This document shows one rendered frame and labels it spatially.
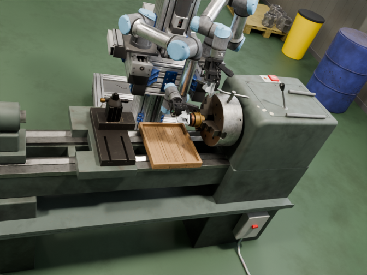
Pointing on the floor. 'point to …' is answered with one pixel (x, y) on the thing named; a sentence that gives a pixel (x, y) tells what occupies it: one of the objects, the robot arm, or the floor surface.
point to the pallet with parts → (267, 21)
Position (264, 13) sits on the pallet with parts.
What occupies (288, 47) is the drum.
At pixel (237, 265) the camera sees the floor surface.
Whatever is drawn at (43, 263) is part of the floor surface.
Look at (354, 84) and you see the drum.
